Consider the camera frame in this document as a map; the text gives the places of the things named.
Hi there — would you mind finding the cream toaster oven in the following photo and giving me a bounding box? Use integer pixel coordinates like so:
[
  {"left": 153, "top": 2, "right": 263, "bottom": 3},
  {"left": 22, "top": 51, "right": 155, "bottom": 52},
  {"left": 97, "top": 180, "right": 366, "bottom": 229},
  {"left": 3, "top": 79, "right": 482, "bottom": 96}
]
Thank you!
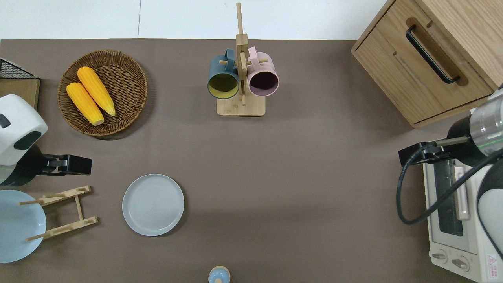
[{"left": 422, "top": 159, "right": 503, "bottom": 283}]

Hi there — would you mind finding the round wicker basket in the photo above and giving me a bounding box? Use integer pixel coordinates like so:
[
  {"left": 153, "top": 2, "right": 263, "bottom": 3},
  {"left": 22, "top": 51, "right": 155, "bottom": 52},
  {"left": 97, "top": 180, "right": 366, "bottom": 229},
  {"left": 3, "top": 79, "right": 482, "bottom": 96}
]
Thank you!
[{"left": 58, "top": 50, "right": 148, "bottom": 137}]

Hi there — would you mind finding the wooden mug tree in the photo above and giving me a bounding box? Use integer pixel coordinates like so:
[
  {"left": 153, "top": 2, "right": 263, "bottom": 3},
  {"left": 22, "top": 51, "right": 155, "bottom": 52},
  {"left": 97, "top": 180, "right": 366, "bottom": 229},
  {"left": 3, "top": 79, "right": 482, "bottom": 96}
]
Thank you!
[{"left": 217, "top": 3, "right": 270, "bottom": 117}]

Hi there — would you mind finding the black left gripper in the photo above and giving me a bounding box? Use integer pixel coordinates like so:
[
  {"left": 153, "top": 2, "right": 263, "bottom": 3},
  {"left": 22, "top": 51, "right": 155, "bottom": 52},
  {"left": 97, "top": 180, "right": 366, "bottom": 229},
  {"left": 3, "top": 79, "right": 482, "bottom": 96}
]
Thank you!
[{"left": 39, "top": 154, "right": 92, "bottom": 176}]

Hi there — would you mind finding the pink mug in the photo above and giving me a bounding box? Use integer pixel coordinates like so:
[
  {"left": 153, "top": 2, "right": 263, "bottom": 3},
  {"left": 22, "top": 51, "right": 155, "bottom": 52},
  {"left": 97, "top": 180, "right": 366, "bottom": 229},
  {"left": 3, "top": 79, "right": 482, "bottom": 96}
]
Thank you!
[{"left": 247, "top": 46, "right": 280, "bottom": 97}]

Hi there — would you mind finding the black cabinet handle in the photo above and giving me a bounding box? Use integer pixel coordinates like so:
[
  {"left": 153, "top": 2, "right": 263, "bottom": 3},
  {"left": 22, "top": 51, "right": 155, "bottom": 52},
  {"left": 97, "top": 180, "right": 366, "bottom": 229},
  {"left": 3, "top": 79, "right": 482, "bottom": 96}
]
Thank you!
[{"left": 406, "top": 25, "right": 461, "bottom": 84}]

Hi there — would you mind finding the dark teal mug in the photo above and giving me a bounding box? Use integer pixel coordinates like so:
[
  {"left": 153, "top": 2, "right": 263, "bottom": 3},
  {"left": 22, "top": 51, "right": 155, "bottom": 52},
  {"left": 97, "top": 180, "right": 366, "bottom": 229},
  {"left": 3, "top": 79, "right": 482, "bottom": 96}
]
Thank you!
[{"left": 207, "top": 48, "right": 240, "bottom": 99}]

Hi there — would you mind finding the wooden plate rack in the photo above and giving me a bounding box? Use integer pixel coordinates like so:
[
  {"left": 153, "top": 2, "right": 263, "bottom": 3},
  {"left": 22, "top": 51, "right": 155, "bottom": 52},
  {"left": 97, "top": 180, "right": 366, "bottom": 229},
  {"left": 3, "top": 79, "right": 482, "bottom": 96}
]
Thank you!
[{"left": 20, "top": 185, "right": 99, "bottom": 242}]

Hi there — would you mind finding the gray plate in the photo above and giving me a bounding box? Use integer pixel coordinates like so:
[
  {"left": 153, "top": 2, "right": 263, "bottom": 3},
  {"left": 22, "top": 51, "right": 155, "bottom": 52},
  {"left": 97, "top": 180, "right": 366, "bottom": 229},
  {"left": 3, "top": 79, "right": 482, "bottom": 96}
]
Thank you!
[{"left": 122, "top": 174, "right": 185, "bottom": 237}]

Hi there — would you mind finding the thick black cable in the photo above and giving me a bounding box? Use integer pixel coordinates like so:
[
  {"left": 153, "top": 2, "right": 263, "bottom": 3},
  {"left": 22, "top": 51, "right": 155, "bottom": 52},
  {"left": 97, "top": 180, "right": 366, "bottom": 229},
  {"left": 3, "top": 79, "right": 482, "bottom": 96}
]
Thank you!
[{"left": 396, "top": 143, "right": 503, "bottom": 226}]

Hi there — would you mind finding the yellow corn cob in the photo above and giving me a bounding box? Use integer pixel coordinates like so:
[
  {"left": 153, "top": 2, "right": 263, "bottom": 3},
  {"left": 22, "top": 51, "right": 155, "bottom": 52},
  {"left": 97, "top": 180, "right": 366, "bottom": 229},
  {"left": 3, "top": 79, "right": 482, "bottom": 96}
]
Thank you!
[
  {"left": 77, "top": 66, "right": 116, "bottom": 116},
  {"left": 66, "top": 82, "right": 105, "bottom": 126}
]

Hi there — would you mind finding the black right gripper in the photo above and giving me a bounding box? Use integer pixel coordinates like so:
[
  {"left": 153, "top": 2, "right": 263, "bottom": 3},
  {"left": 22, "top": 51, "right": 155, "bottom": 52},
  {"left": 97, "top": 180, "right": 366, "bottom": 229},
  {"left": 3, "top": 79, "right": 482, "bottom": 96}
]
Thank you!
[{"left": 398, "top": 138, "right": 453, "bottom": 168}]

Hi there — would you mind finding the wire grid shelf box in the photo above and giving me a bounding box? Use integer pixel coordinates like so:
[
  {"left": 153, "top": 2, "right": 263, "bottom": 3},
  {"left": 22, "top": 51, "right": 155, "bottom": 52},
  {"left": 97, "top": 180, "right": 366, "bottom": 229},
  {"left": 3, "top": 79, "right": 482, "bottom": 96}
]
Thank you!
[{"left": 0, "top": 58, "right": 40, "bottom": 111}]

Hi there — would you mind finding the wooden cabinet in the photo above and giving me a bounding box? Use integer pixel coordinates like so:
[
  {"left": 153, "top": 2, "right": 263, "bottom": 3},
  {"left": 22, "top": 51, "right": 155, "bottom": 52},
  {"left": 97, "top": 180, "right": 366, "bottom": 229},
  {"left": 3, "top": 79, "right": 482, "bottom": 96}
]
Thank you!
[{"left": 351, "top": 0, "right": 503, "bottom": 128}]

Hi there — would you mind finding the light blue plate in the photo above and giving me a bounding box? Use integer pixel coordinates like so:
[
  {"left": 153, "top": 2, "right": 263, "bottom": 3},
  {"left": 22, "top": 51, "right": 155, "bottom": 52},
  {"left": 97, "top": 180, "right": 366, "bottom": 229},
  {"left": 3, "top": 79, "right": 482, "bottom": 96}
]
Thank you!
[{"left": 0, "top": 190, "right": 47, "bottom": 263}]

